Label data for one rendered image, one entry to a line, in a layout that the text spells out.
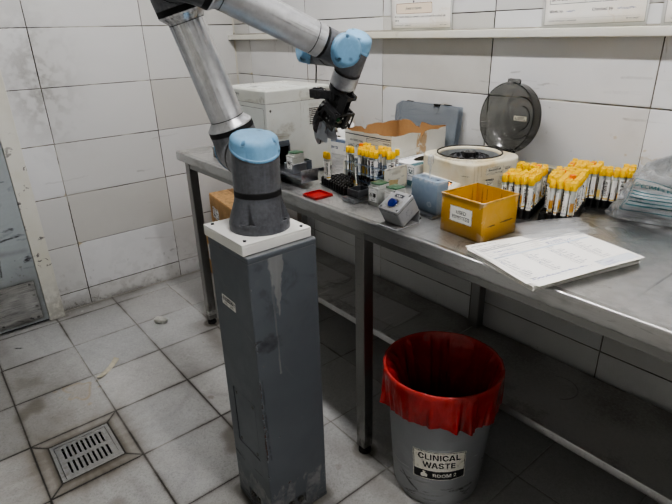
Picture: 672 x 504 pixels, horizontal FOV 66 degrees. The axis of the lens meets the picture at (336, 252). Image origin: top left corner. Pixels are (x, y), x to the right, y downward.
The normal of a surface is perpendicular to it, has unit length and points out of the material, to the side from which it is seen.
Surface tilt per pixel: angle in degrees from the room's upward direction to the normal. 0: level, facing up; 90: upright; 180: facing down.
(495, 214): 90
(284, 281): 90
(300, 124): 90
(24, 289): 90
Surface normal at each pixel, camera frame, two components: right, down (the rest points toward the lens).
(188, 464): -0.03, -0.92
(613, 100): -0.77, 0.27
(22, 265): 0.63, 0.29
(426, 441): -0.43, 0.43
